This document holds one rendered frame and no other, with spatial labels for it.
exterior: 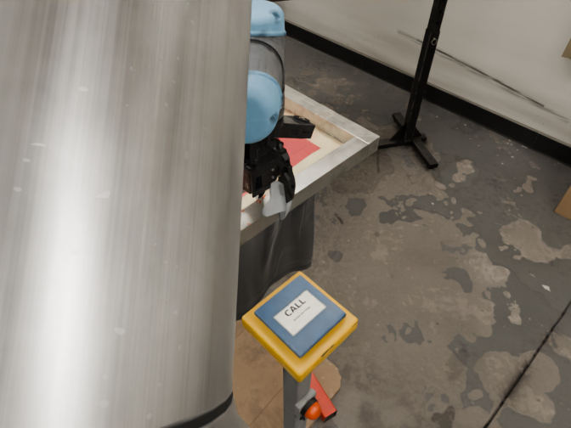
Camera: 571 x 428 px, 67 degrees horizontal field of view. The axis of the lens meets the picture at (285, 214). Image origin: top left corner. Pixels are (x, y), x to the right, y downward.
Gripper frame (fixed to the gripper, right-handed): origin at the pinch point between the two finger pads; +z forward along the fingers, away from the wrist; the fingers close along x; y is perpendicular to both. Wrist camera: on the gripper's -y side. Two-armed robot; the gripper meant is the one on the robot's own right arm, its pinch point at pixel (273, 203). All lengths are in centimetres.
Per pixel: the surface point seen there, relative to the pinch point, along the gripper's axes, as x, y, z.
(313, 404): 23.2, 11.6, 31.3
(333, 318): 23.2, 9.2, 1.1
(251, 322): 14.5, 17.8, 2.8
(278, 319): 17.7, 15.2, 1.1
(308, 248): -7.5, -18.9, 36.2
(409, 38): -94, -200, 64
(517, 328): 44, -87, 98
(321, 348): 24.7, 13.2, 2.9
